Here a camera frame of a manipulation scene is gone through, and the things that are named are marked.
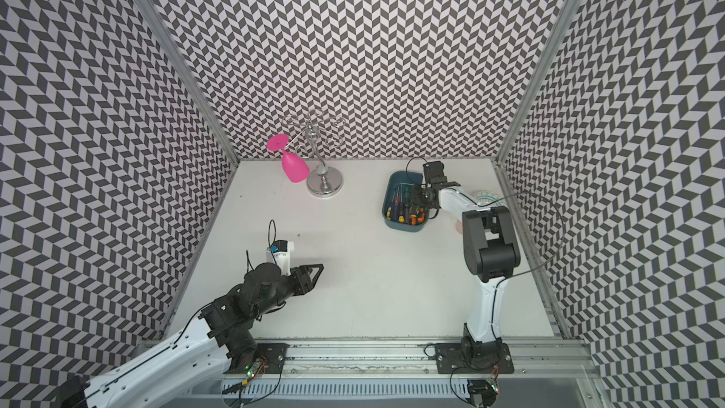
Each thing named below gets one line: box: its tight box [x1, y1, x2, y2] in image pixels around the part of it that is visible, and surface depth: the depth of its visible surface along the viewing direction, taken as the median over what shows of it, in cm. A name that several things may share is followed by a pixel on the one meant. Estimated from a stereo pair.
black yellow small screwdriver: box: [392, 186, 400, 222], surface depth 104 cm
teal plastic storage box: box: [382, 170, 430, 233], surface depth 102 cm
